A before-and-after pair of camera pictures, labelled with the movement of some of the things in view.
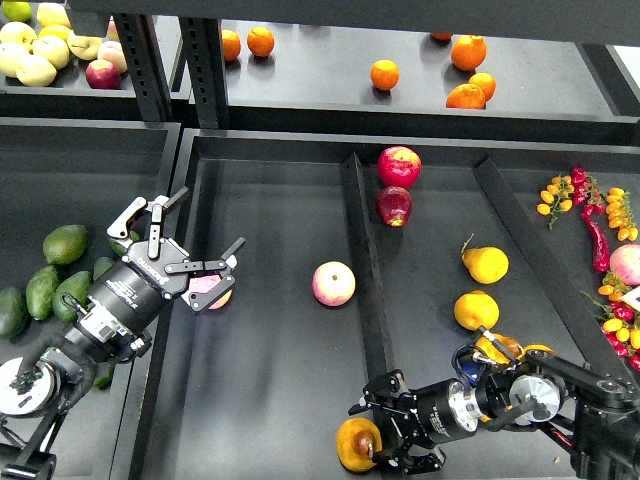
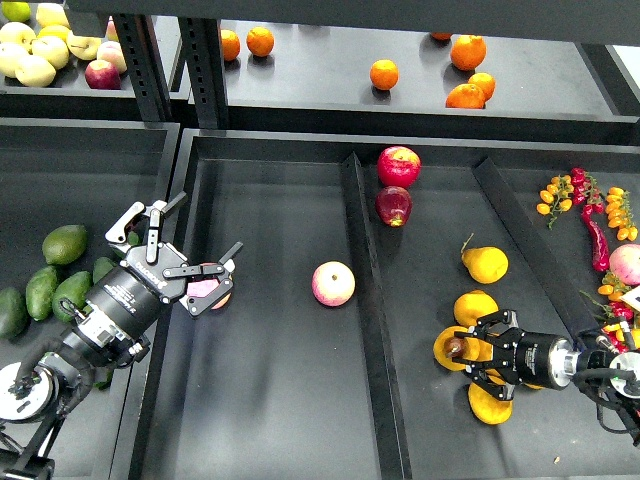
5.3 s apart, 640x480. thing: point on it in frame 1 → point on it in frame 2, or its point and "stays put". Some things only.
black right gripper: [439, 412] → [523, 357]
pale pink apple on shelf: [113, 52] stays put
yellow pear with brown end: [357, 442] → [448, 346]
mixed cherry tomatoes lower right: [619, 320] stays put
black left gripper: [131, 298] stays put
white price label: [633, 298] stays put
